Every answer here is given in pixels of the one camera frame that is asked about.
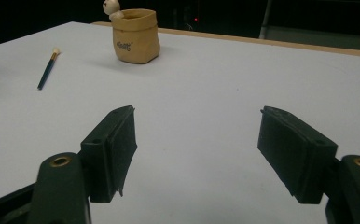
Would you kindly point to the white table cover board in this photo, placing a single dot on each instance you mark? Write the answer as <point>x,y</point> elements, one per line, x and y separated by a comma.
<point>200,81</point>

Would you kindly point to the tan pen holder with bear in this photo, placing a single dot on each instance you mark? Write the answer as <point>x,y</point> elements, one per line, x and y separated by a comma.
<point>136,40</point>

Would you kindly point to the white metal desk frame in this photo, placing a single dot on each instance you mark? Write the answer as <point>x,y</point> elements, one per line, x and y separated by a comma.
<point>266,18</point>

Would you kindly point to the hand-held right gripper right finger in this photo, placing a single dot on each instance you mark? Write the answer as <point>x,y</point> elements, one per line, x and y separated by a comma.
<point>296,155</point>

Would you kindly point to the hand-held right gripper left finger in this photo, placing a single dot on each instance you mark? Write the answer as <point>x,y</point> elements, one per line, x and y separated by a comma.
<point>113,155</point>

